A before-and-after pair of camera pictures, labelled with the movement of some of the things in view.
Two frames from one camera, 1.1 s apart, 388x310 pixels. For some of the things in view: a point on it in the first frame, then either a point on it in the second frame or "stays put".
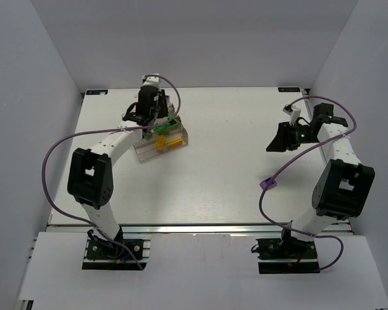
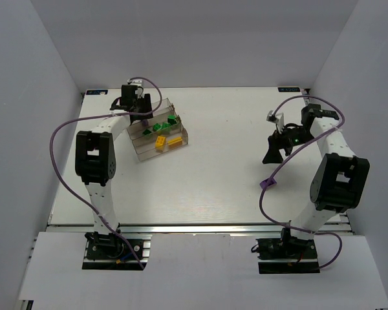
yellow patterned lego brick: x=160 y=143 stays put
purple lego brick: x=265 y=183 stays put
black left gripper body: x=161 y=113 to x=141 y=108
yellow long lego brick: x=174 y=142 stays put
